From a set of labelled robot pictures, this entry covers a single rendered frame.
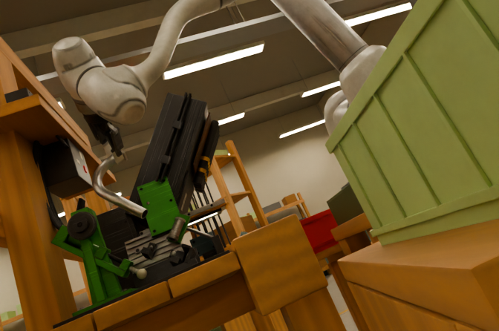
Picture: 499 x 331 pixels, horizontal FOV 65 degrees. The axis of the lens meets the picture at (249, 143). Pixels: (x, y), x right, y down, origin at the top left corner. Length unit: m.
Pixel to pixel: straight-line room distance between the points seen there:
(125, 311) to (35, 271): 0.52
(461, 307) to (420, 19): 0.20
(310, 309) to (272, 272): 0.10
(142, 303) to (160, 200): 0.72
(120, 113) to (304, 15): 0.53
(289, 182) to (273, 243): 10.42
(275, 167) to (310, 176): 1.04
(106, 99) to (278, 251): 0.51
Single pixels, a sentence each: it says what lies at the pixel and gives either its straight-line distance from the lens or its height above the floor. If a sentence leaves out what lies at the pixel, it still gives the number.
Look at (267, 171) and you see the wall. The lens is 11.16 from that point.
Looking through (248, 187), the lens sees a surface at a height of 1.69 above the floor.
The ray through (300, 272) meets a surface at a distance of 0.79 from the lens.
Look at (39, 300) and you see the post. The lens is 1.26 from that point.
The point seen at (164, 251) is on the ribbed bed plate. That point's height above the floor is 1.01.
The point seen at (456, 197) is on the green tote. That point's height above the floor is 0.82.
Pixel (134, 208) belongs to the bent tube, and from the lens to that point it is 1.20.
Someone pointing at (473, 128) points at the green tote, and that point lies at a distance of 0.34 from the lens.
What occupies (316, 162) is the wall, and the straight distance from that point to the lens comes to 11.60.
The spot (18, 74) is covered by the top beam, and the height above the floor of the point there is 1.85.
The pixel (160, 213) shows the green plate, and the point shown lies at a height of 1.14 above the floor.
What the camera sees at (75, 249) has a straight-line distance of 1.19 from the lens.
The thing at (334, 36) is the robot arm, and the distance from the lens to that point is 1.07.
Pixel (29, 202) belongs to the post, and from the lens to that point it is 1.31.
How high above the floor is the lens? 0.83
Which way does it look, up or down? 17 degrees up
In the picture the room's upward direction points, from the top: 24 degrees counter-clockwise
